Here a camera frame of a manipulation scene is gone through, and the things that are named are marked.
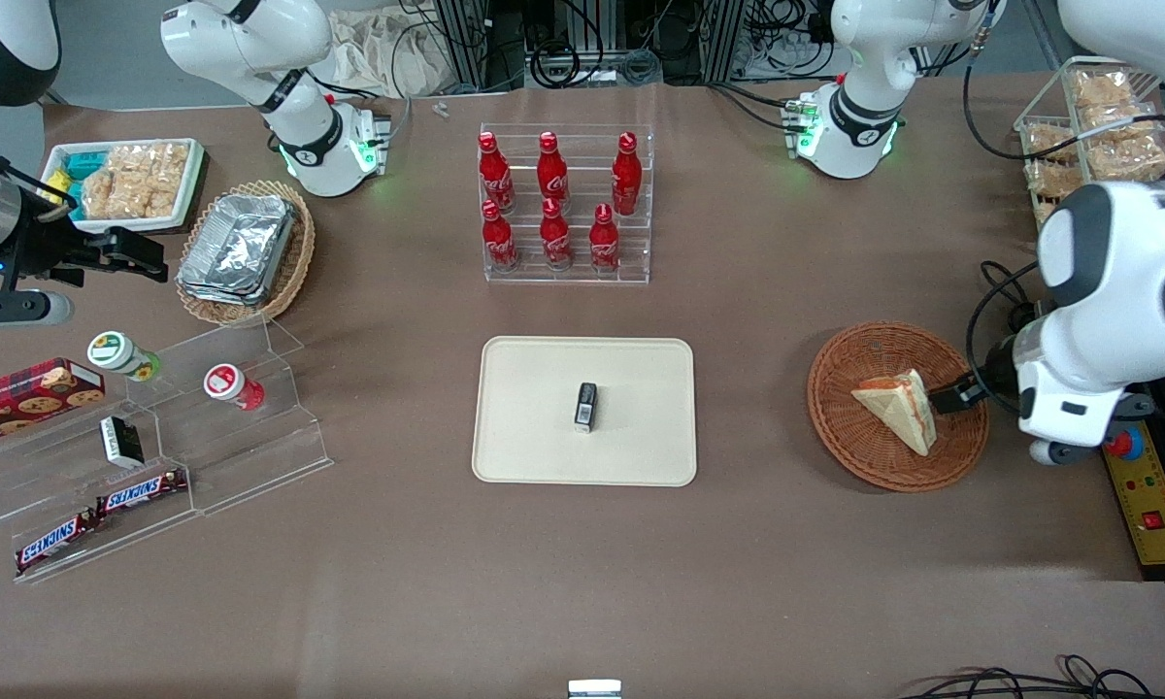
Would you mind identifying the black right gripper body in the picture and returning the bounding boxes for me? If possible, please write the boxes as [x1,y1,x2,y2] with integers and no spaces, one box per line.
[0,217,114,290]

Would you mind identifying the triangular sandwich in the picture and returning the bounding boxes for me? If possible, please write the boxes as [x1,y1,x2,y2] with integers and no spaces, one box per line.
[851,368,937,457]

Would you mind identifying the white rectangular snack tray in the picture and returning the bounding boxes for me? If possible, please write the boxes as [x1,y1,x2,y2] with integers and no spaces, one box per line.
[40,138,206,235]

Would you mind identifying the round brown wicker basket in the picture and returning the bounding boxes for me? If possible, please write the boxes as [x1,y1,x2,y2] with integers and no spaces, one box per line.
[807,321,990,493]

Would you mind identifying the oval light wicker basket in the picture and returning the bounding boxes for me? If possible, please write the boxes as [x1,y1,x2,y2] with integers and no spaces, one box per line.
[175,180,316,328]

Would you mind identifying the beige plastic tray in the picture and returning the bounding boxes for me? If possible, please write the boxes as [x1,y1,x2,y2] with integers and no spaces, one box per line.
[472,336,698,487]

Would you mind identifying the clear bags of rice crackers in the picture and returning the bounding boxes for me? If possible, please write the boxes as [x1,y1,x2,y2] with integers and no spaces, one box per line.
[81,143,191,221]

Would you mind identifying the green lidded cup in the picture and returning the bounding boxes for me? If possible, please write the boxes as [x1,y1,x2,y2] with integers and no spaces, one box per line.
[86,330,163,383]

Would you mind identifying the teal snack packet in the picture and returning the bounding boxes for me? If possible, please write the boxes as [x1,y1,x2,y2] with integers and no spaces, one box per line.
[56,149,110,183]

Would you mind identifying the stacked aluminium foil containers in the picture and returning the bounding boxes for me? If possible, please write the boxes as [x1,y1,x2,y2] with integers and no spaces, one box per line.
[176,193,298,308]

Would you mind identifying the yellow control box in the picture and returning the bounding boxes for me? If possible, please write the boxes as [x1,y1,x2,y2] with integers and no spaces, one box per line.
[1101,422,1165,583]

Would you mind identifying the red tartan cookie box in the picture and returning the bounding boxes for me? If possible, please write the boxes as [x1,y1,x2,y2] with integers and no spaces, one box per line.
[0,358,107,449]

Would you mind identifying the red lidded cup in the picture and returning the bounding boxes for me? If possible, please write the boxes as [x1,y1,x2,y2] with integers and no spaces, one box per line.
[203,363,266,412]

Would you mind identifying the small black white box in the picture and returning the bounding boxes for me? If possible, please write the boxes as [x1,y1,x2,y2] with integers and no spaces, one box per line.
[99,415,146,470]

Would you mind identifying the clear acrylic stepped shelf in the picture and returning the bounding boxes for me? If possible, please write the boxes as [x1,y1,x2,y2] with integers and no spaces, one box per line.
[0,315,334,585]

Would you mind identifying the snickers chocolate bar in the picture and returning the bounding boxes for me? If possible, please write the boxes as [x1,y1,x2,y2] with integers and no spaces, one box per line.
[14,511,99,575]
[94,468,189,516]

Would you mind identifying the beige cloth bag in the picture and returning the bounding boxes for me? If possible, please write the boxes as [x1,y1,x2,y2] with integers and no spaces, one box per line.
[324,8,459,99]

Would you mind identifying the red cola bottle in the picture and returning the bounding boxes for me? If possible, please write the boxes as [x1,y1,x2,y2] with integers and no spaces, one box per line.
[481,200,520,274]
[612,131,644,217]
[588,203,622,274]
[540,197,575,271]
[478,132,516,216]
[537,131,571,211]

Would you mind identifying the clear acrylic bottle rack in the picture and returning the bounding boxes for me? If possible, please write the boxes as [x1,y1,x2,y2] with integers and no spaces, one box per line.
[478,122,656,285]

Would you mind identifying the black power cable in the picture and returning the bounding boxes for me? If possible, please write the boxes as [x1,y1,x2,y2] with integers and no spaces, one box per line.
[965,259,1042,391]

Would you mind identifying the bundle of black cables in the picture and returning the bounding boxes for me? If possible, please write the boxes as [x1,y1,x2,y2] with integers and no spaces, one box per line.
[895,654,1165,699]

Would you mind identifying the white wire rack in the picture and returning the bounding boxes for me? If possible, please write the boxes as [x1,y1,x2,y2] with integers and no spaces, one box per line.
[1014,55,1165,259]

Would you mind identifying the coiled black cable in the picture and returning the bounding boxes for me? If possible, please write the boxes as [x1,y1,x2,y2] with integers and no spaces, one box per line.
[528,39,583,90]

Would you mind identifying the aluminium frame with cables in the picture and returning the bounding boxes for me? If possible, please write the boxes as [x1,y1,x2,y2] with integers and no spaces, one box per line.
[393,0,841,93]

